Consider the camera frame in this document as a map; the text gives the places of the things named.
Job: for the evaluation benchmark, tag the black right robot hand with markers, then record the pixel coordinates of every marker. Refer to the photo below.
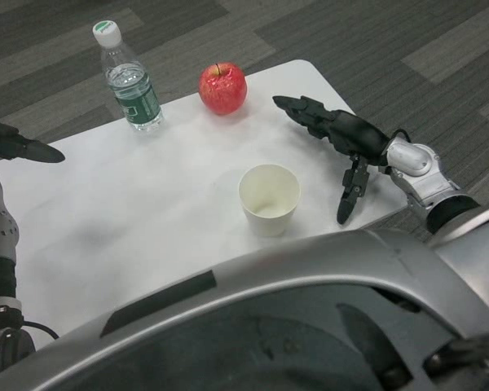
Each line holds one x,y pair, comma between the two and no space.
354,132

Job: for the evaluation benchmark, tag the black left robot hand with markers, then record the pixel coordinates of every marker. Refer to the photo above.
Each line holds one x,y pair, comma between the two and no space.
8,142

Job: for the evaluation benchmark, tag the white paper cup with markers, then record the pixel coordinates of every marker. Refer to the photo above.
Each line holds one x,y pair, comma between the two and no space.
269,195

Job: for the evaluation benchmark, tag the clear plastic water bottle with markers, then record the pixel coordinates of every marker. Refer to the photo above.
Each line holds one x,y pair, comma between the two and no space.
136,97

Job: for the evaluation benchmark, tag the red apple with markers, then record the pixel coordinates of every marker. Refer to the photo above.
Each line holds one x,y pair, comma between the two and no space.
222,89

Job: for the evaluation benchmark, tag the silver robot chest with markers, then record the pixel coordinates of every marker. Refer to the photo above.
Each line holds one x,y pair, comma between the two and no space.
269,326

